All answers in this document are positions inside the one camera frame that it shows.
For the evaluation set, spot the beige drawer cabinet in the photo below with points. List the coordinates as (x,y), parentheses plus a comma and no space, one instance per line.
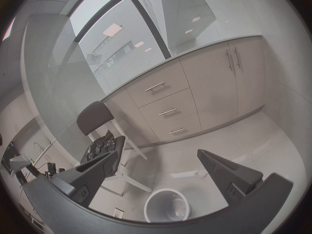
(212,89)

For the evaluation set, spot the silver faucet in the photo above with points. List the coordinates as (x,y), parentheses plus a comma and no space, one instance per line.
(36,143)

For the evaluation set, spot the grey padded white chair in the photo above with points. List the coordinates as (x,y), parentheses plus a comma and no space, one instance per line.
(93,116)

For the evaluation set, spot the window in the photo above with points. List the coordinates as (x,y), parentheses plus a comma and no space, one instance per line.
(117,45)

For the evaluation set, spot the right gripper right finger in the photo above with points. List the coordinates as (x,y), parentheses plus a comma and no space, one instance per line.
(234,179)

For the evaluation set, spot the black plastic bag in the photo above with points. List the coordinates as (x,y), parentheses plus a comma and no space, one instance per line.
(100,146)

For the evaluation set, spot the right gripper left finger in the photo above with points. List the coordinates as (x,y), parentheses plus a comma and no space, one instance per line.
(82,181)

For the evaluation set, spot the white trash bin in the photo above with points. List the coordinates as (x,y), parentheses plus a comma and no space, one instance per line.
(156,203)

